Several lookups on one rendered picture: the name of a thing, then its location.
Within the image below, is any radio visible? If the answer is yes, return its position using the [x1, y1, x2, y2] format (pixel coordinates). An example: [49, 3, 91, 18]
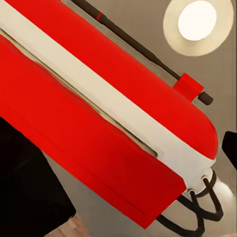
[0, 0, 224, 237]

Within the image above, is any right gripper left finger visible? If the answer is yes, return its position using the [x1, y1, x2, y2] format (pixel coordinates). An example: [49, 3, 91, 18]
[0, 131, 25, 190]

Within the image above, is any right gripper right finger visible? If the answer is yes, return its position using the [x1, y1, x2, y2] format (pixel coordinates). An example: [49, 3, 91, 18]
[222, 131, 237, 170]

